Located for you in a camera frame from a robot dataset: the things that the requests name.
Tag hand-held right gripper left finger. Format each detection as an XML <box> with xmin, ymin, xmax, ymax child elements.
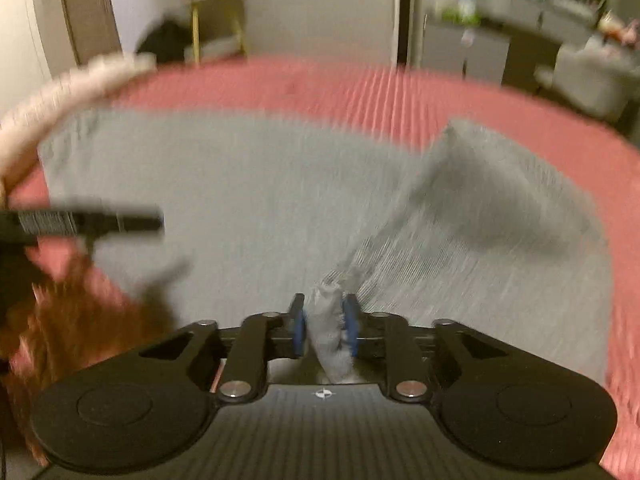
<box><xmin>140</xmin><ymin>294</ymin><xmax>307</xmax><ymax>403</ymax></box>

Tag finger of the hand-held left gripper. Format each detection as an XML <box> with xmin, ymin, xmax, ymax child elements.
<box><xmin>0</xmin><ymin>205</ymin><xmax>166</xmax><ymax>247</ymax></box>

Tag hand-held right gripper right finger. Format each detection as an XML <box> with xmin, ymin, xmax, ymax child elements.
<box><xmin>343</xmin><ymin>294</ymin><xmax>506</xmax><ymax>403</ymax></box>

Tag grey pants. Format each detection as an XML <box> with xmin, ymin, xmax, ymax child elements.
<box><xmin>37</xmin><ymin>107</ymin><xmax>613</xmax><ymax>386</ymax></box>

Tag orange-brown fuzzy cloth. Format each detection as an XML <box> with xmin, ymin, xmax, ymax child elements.
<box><xmin>7</xmin><ymin>252</ymin><xmax>173</xmax><ymax>441</ymax></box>

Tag black bag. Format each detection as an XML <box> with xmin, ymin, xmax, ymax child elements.
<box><xmin>134</xmin><ymin>17</ymin><xmax>197</xmax><ymax>65</ymax></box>

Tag brown wooden door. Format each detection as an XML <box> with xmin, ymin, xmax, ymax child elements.
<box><xmin>55</xmin><ymin>0</ymin><xmax>122</xmax><ymax>66</ymax></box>

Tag yellow-legged stool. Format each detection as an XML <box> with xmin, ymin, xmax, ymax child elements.
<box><xmin>187</xmin><ymin>0</ymin><xmax>249</xmax><ymax>64</ymax></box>

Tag red ribbed bed sheet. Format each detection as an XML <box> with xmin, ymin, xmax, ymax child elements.
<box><xmin>0</xmin><ymin>55</ymin><xmax>640</xmax><ymax>480</ymax></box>

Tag grey dresser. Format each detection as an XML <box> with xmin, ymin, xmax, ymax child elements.
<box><xmin>420</xmin><ymin>0</ymin><xmax>606</xmax><ymax>92</ymax></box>

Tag grey chair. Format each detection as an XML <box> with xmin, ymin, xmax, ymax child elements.
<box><xmin>534</xmin><ymin>35</ymin><xmax>640</xmax><ymax>122</ymax></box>

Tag white plastic bottle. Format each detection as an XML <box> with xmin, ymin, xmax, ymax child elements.
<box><xmin>457</xmin><ymin>0</ymin><xmax>482</xmax><ymax>27</ymax></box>

